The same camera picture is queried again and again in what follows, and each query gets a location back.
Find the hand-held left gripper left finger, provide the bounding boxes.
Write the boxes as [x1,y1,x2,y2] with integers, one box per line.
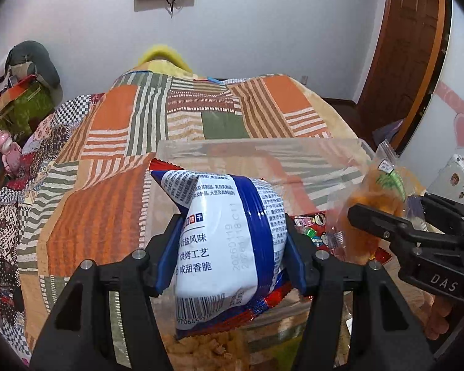
[29,212,186,371]

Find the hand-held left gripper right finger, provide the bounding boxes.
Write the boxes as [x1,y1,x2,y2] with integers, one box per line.
[284,216,436,371]

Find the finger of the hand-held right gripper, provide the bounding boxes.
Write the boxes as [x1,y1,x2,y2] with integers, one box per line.
[408,192,450,222]
[347,202,426,243]

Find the orange snack packet green print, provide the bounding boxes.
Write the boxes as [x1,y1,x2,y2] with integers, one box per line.
[327,152,418,265]

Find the blue white snack packet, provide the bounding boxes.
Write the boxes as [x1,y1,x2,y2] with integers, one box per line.
[149,168,294,341]

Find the clear plastic container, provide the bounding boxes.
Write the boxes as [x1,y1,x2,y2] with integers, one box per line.
[151,138,376,371]

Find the person's right hand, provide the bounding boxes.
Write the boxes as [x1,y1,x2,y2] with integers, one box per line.
[423,290,451,341]

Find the red cartoon snack packet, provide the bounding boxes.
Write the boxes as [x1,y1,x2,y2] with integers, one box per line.
[290,212,329,249]

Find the white stickered case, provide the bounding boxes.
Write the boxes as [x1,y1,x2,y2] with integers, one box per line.
[427,154,464,202]

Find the orange striped patchwork blanket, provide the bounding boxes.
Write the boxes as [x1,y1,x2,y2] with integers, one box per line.
[19,70,372,371]

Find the brown cracker snack packet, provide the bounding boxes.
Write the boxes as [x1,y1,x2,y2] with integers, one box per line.
[164,322,250,371]

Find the white wardrobe sliding door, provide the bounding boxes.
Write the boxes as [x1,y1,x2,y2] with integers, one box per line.
[394,4,464,209]

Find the checkered patchwork quilt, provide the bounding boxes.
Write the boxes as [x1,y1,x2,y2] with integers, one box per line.
[0,93,101,360]

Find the brown wooden door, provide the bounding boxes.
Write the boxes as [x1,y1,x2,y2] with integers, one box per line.
[358,0,447,151]

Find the pink rabbit toy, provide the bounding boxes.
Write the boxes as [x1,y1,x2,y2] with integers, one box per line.
[0,130,24,174]

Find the green bag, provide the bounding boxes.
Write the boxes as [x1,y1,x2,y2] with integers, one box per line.
[0,85,57,132]

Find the yellow pillow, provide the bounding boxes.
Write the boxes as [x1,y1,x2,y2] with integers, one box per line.
[137,44,194,72]

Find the orange cardboard box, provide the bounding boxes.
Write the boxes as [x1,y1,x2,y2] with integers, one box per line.
[0,73,38,106]

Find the grey bundle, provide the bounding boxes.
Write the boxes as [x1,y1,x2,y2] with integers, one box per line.
[6,41,62,101]

